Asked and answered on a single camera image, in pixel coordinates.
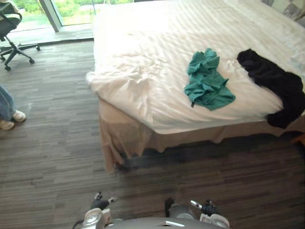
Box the grey patterned pillow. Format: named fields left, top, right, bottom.
left=280, top=1, right=305, bottom=27

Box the black crumpled cloth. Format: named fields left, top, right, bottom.
left=236, top=48, right=305, bottom=130

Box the black office chair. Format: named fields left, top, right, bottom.
left=0, top=1, right=41, bottom=72

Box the grey window frame post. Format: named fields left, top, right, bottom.
left=39, top=0, right=63, bottom=33

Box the white bed duvet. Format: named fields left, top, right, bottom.
left=85, top=0, right=305, bottom=135

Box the green crumpled cloth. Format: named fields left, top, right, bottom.
left=183, top=48, right=236, bottom=111

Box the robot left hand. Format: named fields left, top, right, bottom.
left=91, top=192, right=119, bottom=211

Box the robot grey torso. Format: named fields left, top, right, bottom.
left=111, top=216, right=203, bottom=229

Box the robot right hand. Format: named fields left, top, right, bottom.
left=190, top=199, right=221, bottom=217

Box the person's white shoe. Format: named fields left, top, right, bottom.
left=11, top=110, right=27, bottom=124
left=0, top=119, right=16, bottom=131

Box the person's leg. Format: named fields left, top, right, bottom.
left=0, top=84, right=17, bottom=122

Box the beige bed skirt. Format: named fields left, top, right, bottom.
left=98, top=97, right=305, bottom=174

